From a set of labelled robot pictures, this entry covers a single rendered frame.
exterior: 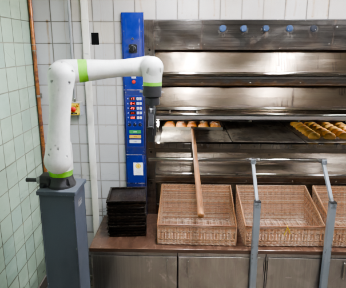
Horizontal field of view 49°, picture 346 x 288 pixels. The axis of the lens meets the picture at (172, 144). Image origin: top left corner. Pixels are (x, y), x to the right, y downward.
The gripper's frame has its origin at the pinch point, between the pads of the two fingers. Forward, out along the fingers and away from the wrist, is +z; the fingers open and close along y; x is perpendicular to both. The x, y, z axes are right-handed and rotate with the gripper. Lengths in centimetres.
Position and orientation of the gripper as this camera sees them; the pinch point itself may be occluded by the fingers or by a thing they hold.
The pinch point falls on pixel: (152, 136)
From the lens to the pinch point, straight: 193.7
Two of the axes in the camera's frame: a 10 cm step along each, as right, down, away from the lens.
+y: -0.3, 2.6, -9.7
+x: 10.0, 0.2, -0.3
